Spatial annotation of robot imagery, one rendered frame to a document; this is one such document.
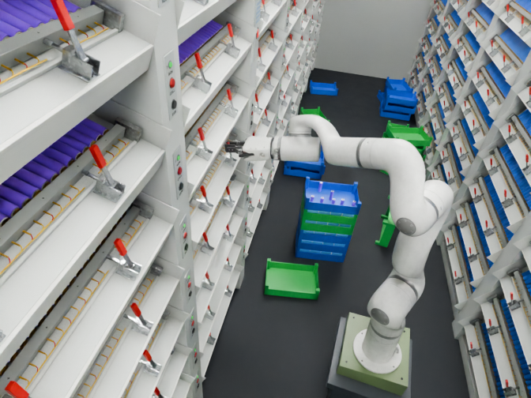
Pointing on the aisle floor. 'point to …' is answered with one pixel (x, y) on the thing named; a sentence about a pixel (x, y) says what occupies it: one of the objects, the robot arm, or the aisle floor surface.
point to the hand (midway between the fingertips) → (231, 147)
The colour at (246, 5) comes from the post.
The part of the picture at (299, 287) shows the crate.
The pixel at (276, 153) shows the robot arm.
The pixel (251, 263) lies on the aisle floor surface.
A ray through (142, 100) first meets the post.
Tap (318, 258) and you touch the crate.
